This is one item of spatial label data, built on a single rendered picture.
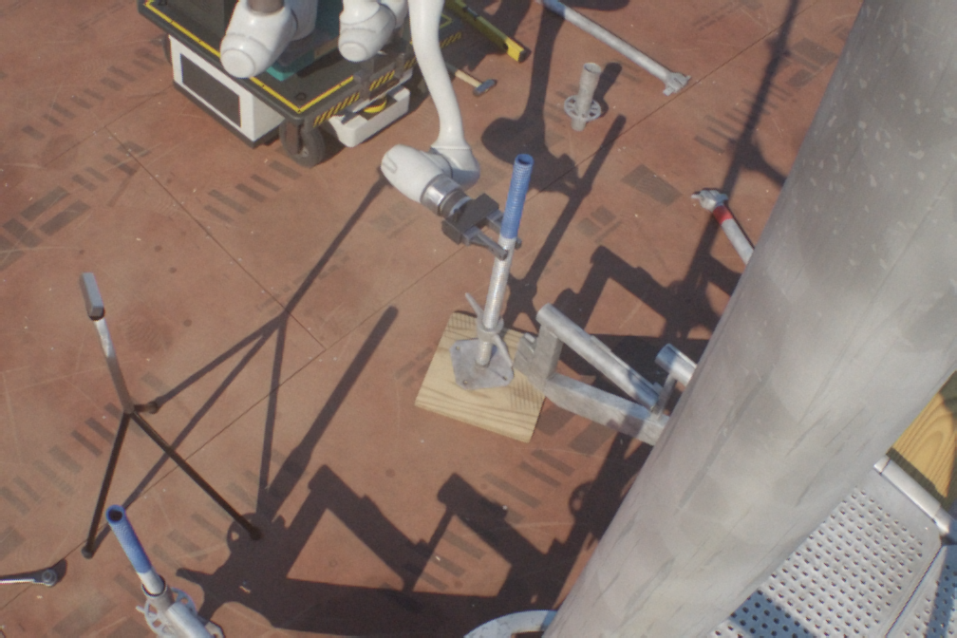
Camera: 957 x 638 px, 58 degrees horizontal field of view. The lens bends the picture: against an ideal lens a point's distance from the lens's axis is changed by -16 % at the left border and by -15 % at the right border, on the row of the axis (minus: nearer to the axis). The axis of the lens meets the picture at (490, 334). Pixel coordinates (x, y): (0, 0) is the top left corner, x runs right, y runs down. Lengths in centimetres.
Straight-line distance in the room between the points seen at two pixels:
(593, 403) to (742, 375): 216
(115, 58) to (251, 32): 124
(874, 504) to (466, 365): 125
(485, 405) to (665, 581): 233
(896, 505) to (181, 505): 167
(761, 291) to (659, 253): 284
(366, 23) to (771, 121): 177
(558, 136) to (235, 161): 105
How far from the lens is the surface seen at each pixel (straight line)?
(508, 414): 258
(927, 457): 205
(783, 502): 21
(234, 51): 250
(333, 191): 302
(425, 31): 236
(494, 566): 241
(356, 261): 284
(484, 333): 248
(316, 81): 291
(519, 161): 208
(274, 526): 242
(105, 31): 381
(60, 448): 262
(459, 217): 225
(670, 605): 27
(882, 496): 187
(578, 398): 238
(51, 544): 251
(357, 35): 239
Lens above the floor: 222
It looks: 55 degrees down
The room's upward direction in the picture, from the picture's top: 12 degrees clockwise
